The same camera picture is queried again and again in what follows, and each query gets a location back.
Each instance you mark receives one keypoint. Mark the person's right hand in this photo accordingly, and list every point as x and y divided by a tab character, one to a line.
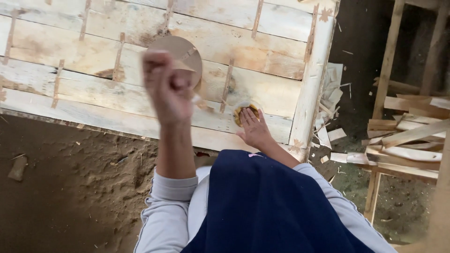
256	132

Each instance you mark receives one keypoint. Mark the person's left hand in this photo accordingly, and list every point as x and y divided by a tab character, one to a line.
168	95

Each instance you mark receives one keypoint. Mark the person's left fingers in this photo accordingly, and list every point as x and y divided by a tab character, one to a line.
158	68

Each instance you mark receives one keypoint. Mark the round brown disc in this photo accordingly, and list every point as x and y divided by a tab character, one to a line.
182	51

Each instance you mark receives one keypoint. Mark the large wooden plank panel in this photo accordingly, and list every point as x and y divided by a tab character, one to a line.
88	70

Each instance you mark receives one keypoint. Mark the person's grey long-sleeve shirt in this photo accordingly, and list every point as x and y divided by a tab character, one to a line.
165	214

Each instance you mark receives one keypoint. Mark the grey stone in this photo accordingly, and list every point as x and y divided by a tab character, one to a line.
17	168

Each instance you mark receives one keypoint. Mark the heap of wood scraps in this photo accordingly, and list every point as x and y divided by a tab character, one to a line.
328	102

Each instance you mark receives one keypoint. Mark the person's navy blue vest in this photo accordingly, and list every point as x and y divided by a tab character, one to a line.
267	207

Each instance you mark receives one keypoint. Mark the wooden frame with wood offcuts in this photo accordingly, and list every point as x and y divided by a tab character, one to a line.
407	140

